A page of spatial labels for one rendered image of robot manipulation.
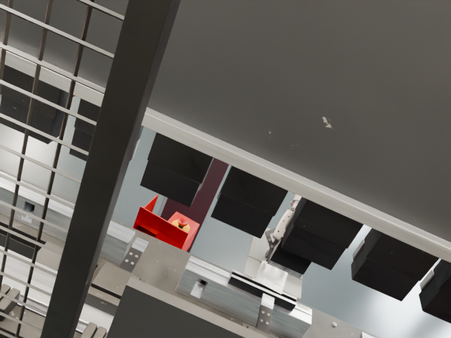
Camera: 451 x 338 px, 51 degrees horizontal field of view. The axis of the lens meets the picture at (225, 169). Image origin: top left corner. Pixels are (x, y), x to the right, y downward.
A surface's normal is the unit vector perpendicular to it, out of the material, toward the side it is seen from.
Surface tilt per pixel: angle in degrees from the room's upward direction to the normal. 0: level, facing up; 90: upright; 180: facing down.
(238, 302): 90
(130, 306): 90
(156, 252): 0
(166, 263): 0
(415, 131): 90
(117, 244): 90
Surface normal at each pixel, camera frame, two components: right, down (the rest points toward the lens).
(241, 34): -0.20, 0.45
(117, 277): 0.36, -0.79
